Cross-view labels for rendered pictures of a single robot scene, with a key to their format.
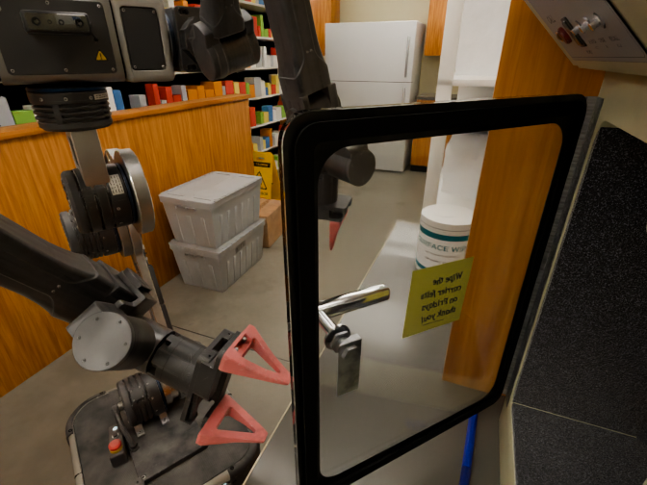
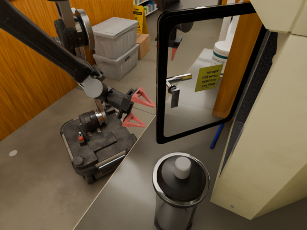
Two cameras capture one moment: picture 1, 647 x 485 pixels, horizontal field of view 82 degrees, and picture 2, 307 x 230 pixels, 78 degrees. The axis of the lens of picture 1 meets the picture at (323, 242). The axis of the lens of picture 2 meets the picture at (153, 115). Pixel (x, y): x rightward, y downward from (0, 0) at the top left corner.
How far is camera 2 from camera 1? 18 cm
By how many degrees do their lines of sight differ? 17
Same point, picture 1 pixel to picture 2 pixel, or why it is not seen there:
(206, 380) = (126, 104)
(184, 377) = (118, 103)
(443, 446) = (207, 134)
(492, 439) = (226, 133)
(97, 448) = (73, 139)
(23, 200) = not seen: hidden behind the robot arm
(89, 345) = (89, 89)
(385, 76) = not seen: outside the picture
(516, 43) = not seen: outside the picture
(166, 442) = (100, 138)
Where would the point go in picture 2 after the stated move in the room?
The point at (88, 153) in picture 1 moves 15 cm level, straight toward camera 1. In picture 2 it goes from (66, 12) to (72, 21)
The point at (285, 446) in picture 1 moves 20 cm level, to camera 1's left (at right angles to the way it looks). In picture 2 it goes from (151, 131) to (100, 128)
